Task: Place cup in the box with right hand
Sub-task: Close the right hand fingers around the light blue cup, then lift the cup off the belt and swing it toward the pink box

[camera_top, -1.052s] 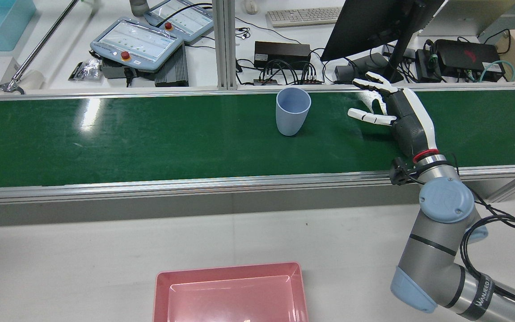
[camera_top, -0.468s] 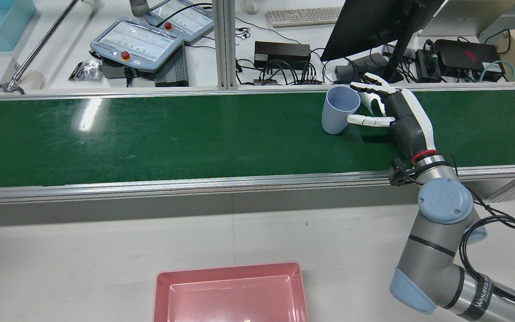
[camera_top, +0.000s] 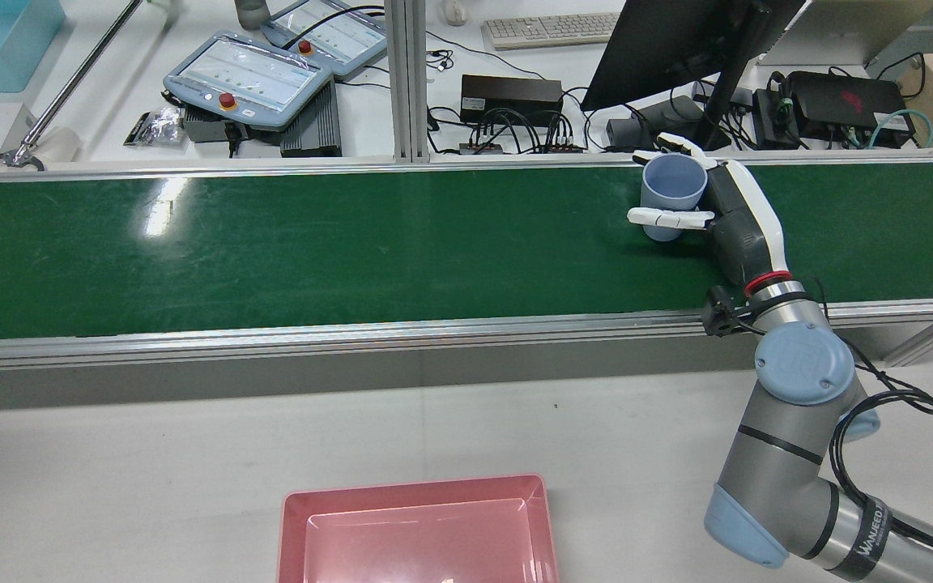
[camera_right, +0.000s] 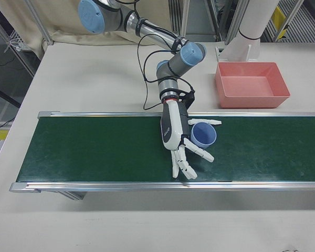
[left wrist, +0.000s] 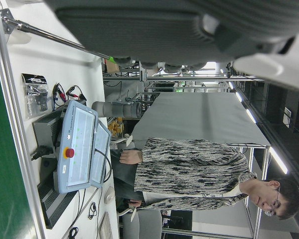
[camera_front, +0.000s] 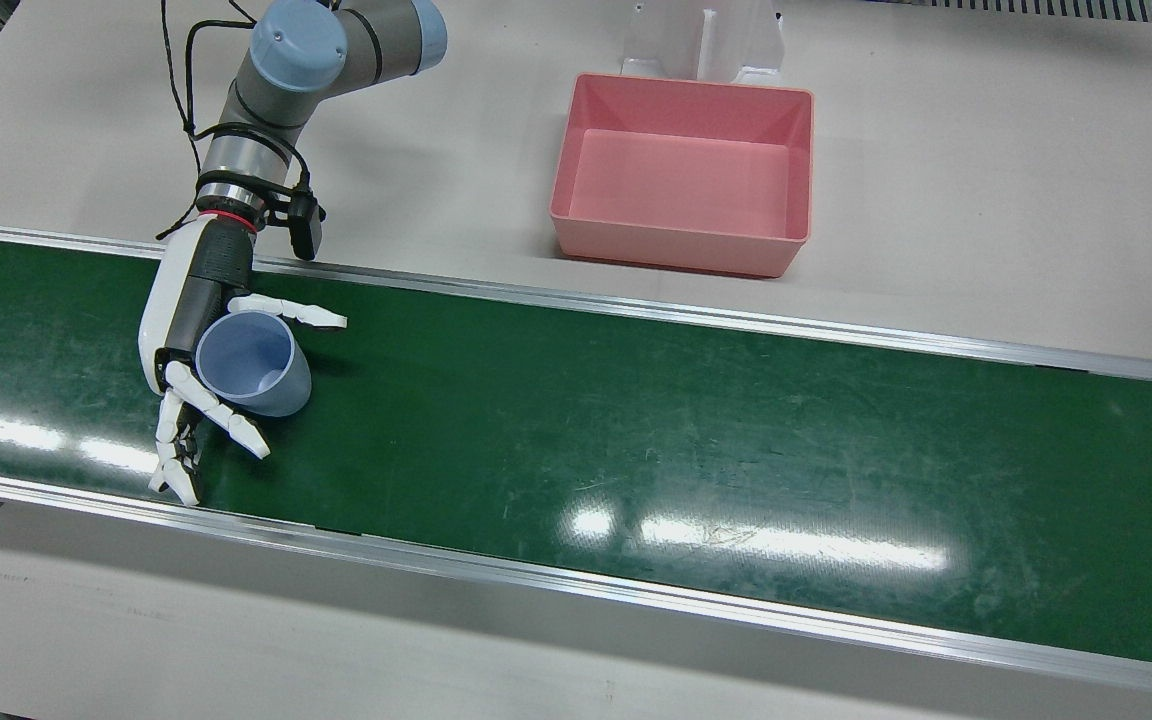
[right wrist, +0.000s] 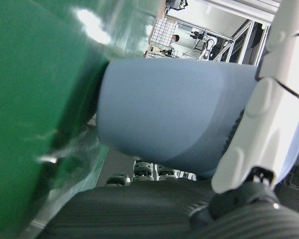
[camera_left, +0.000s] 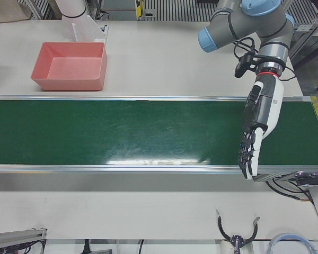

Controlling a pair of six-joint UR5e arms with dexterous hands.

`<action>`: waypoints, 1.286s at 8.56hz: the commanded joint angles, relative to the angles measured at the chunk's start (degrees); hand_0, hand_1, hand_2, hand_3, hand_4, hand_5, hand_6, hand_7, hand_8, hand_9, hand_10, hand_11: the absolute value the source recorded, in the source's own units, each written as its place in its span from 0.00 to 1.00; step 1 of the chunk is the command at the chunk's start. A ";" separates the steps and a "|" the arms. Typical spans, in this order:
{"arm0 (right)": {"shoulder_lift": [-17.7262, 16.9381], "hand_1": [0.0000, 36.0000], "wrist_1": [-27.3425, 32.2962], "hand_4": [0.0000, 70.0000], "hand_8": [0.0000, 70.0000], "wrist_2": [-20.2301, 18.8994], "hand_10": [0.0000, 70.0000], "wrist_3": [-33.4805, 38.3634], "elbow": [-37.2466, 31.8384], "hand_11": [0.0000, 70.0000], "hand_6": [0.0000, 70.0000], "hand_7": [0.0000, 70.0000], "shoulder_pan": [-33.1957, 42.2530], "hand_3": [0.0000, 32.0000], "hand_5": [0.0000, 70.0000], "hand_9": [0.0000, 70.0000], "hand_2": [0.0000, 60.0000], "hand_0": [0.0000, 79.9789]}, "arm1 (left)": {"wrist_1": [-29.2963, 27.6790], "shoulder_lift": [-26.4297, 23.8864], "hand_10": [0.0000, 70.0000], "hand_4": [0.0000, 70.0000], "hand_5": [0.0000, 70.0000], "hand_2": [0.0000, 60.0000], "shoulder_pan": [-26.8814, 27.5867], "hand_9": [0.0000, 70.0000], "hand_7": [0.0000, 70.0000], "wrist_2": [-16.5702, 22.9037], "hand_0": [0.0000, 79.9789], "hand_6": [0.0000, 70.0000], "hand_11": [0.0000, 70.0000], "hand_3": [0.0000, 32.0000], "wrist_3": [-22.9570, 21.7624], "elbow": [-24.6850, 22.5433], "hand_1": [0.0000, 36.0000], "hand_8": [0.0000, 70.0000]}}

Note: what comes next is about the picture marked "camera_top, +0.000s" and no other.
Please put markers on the aluminium profile post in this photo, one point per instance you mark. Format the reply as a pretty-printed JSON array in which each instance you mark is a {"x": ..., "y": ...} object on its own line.
[{"x": 406, "y": 81}]

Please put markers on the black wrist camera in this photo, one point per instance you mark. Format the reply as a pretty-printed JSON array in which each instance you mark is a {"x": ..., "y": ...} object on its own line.
[{"x": 722, "y": 312}]

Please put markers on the white computer keyboard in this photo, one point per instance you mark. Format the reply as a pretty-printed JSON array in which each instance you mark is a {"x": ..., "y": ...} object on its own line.
[{"x": 551, "y": 29}]

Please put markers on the metal rod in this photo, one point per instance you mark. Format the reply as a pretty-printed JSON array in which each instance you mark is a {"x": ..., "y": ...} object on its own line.
[{"x": 78, "y": 77}]

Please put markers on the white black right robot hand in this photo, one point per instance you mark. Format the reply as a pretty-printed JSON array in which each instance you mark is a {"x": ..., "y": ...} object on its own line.
[{"x": 746, "y": 214}]

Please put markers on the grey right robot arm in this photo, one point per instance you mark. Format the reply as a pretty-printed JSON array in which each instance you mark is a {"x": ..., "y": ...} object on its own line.
[{"x": 790, "y": 437}]

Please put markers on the clear bag of screws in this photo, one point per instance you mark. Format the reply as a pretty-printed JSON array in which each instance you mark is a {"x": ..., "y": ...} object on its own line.
[{"x": 155, "y": 125}]

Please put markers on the black computer monitor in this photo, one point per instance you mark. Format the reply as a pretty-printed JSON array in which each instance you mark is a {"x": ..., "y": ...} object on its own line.
[{"x": 669, "y": 48}]

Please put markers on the small grey teach pendant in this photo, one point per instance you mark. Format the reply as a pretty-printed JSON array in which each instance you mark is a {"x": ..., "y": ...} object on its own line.
[{"x": 329, "y": 32}]

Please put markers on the large grey teach pendant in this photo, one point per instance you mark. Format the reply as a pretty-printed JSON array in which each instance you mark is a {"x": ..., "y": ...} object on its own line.
[{"x": 248, "y": 81}]

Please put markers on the black power supply box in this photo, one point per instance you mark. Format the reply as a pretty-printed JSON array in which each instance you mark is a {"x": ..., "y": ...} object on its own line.
[{"x": 511, "y": 97}]

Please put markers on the pink plastic box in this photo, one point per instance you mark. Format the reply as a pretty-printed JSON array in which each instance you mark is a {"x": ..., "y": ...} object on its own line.
[{"x": 422, "y": 538}]

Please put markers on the black ribbed controller box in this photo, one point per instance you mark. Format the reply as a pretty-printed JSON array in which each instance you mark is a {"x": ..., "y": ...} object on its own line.
[{"x": 313, "y": 125}]

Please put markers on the grey cylinder container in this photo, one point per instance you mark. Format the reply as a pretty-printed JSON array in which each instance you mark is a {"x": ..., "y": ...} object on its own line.
[{"x": 252, "y": 11}]

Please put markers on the light blue plastic cup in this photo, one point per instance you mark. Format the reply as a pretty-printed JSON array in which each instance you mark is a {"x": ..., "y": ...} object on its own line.
[{"x": 669, "y": 190}]

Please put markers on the green conveyor belt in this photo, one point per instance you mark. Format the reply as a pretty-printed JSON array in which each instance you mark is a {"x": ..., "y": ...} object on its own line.
[
  {"x": 313, "y": 251},
  {"x": 353, "y": 340}
]

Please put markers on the white computer mouse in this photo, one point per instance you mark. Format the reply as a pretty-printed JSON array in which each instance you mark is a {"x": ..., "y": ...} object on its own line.
[{"x": 455, "y": 10}]

